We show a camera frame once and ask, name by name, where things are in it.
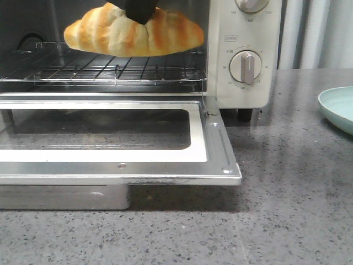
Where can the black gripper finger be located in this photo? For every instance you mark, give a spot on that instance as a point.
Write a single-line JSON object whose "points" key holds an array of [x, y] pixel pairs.
{"points": [[140, 11]]}

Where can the striped bread roll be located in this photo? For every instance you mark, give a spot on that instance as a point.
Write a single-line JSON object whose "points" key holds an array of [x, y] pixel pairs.
{"points": [[107, 30]]}

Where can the oven glass door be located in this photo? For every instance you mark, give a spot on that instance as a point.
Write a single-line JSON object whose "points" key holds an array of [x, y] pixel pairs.
{"points": [[83, 151]]}

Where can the cream white toaster oven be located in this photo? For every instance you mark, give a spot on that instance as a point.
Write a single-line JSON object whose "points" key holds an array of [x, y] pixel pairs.
{"points": [[227, 31]]}

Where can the black oven front foot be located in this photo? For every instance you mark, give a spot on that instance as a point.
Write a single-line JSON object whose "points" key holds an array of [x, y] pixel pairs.
{"points": [[244, 115]]}

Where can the upper temperature knob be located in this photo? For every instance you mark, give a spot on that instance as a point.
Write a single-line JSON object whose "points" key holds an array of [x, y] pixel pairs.
{"points": [[251, 6]]}

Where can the lower timer knob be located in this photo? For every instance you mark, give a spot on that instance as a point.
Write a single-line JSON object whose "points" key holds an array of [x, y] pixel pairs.
{"points": [[245, 66]]}

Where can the white curtain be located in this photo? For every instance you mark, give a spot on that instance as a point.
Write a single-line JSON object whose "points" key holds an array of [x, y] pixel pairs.
{"points": [[315, 34]]}

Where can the light green plate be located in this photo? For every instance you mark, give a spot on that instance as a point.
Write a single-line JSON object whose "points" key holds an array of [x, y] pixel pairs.
{"points": [[336, 106]]}

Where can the oven wire rack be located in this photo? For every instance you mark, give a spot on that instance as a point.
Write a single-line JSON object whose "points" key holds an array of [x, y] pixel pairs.
{"points": [[55, 62]]}

